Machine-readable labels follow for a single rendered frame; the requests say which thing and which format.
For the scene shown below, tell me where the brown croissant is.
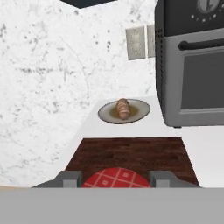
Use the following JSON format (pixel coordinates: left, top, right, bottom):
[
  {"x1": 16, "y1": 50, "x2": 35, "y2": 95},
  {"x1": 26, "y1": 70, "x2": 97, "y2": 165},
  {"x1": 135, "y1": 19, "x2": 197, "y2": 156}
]
[{"x1": 115, "y1": 98, "x2": 130, "y2": 121}]

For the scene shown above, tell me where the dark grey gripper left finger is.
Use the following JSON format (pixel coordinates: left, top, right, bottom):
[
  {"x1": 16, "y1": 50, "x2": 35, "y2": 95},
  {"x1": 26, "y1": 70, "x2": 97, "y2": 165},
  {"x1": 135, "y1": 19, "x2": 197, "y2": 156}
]
[{"x1": 32, "y1": 171, "x2": 83, "y2": 188}]

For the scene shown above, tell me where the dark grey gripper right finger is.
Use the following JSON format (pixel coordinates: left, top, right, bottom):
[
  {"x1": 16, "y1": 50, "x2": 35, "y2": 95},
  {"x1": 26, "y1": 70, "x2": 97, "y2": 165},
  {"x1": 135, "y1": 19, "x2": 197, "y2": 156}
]
[{"x1": 149, "y1": 171, "x2": 200, "y2": 188}]

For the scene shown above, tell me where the dark wooden cutting board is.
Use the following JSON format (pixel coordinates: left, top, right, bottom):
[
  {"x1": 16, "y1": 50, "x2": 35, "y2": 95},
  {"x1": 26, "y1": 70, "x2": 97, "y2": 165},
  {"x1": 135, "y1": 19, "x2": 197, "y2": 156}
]
[{"x1": 64, "y1": 136, "x2": 201, "y2": 188}]

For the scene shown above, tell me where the black toaster oven handle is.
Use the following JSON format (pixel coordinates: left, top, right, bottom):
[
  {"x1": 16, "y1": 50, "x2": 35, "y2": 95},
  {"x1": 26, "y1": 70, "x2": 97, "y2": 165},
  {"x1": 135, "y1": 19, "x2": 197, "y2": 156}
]
[{"x1": 178, "y1": 38, "x2": 224, "y2": 52}]

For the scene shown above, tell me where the grey toaster oven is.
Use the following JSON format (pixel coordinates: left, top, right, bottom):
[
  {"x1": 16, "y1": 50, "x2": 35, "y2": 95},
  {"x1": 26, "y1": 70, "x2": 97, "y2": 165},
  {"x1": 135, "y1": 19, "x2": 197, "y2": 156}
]
[{"x1": 154, "y1": 0, "x2": 224, "y2": 129}]

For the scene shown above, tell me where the dark blue wall cabinet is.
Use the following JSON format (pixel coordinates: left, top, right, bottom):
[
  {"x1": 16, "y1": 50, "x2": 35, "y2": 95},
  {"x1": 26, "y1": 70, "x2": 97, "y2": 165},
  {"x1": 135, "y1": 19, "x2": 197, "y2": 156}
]
[{"x1": 59, "y1": 0, "x2": 118, "y2": 9}]

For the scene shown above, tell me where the grey wall socket plate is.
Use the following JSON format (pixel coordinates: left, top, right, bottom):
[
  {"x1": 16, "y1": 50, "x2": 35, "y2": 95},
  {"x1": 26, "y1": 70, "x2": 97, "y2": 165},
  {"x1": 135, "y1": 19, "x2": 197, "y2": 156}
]
[
  {"x1": 146, "y1": 24, "x2": 157, "y2": 59},
  {"x1": 125, "y1": 25, "x2": 146, "y2": 61}
]

